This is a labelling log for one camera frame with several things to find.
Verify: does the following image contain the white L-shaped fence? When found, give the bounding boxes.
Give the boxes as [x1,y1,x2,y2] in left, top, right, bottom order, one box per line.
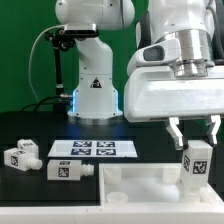
[0,203,224,224]

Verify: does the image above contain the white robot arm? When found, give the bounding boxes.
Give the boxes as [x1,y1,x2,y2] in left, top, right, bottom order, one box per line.
[55,0,224,149]

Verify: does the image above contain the white paper with tags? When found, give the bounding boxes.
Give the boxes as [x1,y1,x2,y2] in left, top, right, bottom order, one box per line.
[48,140,137,158]

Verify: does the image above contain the white camera cable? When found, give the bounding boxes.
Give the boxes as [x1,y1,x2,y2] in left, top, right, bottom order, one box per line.
[27,23,65,104]

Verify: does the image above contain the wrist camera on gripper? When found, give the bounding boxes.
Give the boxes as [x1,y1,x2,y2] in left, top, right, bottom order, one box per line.
[127,45,165,75]

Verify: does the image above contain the black cables at base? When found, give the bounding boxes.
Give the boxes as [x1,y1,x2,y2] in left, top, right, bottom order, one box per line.
[20,94,73,112]

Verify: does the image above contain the white square tabletop part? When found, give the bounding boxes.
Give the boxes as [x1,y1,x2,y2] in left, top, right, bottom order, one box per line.
[99,163,224,212]

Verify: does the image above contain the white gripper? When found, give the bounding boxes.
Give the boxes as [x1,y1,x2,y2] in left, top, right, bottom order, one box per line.
[124,66,224,150]

